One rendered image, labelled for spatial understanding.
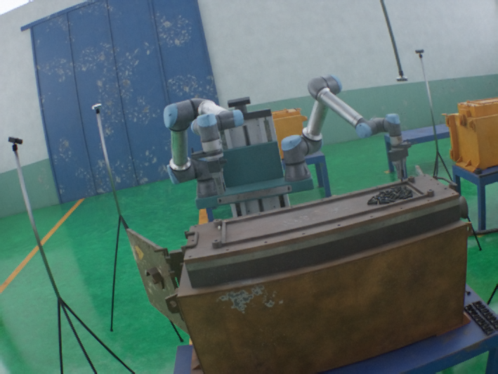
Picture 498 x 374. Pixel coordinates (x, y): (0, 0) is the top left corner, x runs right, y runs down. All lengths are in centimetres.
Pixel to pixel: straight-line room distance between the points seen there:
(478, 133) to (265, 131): 296
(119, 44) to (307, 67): 440
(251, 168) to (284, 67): 827
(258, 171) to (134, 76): 834
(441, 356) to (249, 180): 165
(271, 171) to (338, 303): 113
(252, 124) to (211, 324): 135
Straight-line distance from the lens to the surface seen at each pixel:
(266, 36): 1106
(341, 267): 198
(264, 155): 288
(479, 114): 526
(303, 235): 198
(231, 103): 289
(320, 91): 249
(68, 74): 1147
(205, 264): 199
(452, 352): 227
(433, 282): 220
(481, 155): 524
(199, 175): 279
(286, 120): 716
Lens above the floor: 204
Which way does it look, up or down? 13 degrees down
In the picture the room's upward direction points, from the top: 12 degrees counter-clockwise
